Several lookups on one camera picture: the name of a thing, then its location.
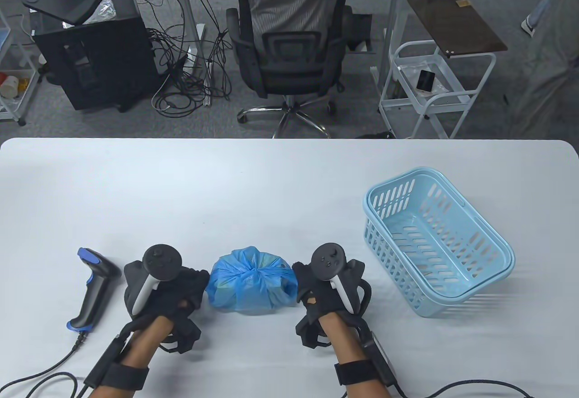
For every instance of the person's right hand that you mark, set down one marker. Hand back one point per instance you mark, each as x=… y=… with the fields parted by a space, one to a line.
x=312 y=289

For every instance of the person's left hand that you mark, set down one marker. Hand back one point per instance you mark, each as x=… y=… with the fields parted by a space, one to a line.
x=185 y=285

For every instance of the blue plastic bag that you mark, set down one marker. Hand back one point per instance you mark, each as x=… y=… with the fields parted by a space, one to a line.
x=253 y=285

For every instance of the black blue barcode scanner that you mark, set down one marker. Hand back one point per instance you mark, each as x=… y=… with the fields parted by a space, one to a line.
x=92 y=294

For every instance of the person's right forearm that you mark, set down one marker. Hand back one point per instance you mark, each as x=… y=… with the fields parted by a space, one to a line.
x=344 y=343

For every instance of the person's left forearm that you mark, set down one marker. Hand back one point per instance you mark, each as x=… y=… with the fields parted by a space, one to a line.
x=144 y=339

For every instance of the black white handheld controller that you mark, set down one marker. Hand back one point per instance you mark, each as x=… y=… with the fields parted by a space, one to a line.
x=330 y=260
x=160 y=260

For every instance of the black wrist sensor box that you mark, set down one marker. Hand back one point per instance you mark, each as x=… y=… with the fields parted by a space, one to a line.
x=382 y=359
x=106 y=362

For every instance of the light blue plastic basket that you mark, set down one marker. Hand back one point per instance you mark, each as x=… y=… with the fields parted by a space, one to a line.
x=470 y=282

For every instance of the black floor object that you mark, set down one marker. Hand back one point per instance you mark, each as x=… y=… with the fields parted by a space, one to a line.
x=377 y=135

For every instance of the white metal cart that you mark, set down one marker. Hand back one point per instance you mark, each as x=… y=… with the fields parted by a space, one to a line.
x=402 y=105

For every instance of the black mesh office chair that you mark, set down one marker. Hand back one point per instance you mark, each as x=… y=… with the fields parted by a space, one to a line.
x=289 y=59

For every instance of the black computer tower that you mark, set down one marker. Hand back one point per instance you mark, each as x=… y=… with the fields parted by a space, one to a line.
x=108 y=63

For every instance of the black phone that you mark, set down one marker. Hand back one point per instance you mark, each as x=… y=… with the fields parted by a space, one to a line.
x=425 y=81

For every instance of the white paper cup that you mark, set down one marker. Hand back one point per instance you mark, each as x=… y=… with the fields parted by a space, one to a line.
x=9 y=87

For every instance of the black bag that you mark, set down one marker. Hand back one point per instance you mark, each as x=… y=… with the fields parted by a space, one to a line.
x=359 y=27

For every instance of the white desk leg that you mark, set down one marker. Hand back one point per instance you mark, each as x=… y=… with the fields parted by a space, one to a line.
x=392 y=9
x=187 y=9

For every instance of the clear plastic bag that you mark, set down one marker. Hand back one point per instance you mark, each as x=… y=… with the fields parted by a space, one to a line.
x=104 y=9

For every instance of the dark brown board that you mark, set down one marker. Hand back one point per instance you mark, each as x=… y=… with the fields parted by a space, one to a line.
x=457 y=25

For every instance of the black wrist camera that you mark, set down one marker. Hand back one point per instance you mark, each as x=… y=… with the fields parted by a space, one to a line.
x=310 y=332
x=187 y=334

